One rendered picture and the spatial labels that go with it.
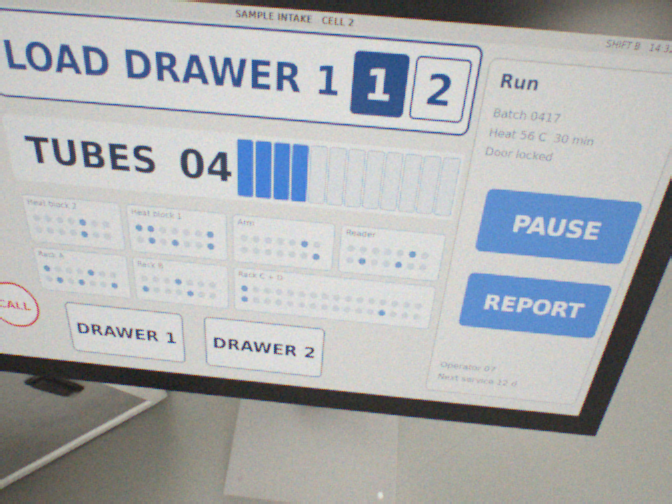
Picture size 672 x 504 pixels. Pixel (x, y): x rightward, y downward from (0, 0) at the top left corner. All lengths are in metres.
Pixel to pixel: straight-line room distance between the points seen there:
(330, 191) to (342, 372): 0.15
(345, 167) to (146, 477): 1.24
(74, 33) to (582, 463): 1.47
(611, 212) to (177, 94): 0.28
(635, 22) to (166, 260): 0.33
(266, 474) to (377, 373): 0.99
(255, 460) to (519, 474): 0.72
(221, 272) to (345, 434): 1.02
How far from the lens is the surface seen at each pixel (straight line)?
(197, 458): 1.39
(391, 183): 0.29
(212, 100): 0.30
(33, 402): 1.08
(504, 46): 0.29
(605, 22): 0.31
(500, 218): 0.31
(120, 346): 0.40
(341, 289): 0.32
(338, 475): 1.31
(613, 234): 0.34
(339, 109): 0.28
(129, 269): 0.36
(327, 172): 0.29
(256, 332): 0.35
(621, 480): 1.57
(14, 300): 0.43
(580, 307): 0.36
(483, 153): 0.30
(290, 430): 1.32
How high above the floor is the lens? 1.35
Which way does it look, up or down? 64 degrees down
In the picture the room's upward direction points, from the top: 2 degrees clockwise
